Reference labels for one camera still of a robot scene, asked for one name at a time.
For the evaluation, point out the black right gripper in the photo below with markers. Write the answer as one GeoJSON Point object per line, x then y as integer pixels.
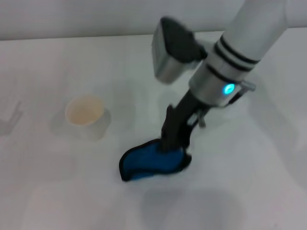
{"type": "Point", "coordinates": [188, 110]}

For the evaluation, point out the white paper cup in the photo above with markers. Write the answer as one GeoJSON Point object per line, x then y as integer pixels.
{"type": "Point", "coordinates": [84, 115]}

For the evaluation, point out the blue rag with black trim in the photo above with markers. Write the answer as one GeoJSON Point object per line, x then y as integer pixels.
{"type": "Point", "coordinates": [148, 163]}

